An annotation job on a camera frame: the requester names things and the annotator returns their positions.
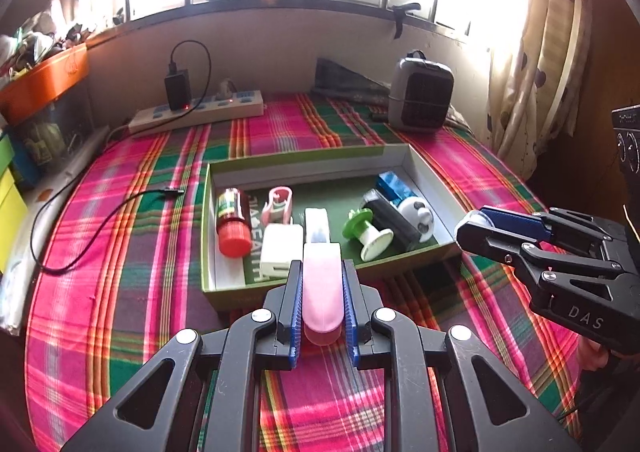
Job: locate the small clear round container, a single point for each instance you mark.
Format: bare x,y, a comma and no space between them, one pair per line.
475,219

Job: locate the red-capped bottle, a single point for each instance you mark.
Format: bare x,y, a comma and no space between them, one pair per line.
234,237

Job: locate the white plug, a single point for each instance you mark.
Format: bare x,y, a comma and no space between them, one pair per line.
226,89

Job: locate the person's right hand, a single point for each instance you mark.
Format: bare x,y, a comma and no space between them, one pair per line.
595,356

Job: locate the green box lid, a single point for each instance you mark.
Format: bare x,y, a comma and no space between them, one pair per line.
4,151

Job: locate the patterned cream curtain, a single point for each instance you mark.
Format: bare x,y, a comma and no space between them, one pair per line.
540,56

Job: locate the folded patterned cloth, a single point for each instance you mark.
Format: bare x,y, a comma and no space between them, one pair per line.
457,119

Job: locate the black silver device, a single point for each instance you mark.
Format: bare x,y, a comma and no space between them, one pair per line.
395,224

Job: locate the white charger adapter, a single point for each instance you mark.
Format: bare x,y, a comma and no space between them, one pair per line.
280,247

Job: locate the dark folded bag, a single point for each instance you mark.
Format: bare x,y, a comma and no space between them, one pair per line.
345,79

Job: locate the blue box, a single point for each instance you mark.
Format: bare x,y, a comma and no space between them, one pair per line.
22,161

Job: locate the clear storage box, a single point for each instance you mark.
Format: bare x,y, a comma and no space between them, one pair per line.
50,131

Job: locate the white power strip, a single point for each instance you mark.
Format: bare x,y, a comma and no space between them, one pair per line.
225,107

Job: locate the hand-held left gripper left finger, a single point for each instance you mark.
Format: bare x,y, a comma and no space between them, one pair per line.
295,312

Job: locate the black power adapter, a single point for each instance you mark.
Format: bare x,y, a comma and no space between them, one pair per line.
178,90

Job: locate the plaid blanket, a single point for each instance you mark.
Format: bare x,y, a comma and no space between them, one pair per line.
125,332

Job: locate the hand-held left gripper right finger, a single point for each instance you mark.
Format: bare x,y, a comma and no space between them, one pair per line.
350,312

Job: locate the blue USB device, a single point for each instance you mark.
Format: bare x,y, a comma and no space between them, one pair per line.
395,187

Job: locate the green cardboard box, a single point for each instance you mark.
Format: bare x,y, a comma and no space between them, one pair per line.
230,301

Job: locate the yellow box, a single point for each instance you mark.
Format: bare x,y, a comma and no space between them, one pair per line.
10,212

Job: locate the pile of clutter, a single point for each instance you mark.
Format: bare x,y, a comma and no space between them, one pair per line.
40,36

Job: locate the white panda toy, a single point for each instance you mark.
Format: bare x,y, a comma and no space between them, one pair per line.
417,214

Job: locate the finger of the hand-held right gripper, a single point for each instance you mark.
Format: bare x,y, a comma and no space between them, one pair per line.
495,244
520,224

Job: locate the pink white clip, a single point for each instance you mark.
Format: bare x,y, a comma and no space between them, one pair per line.
280,197

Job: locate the green white spool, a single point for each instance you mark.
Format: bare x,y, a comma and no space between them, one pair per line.
372,239

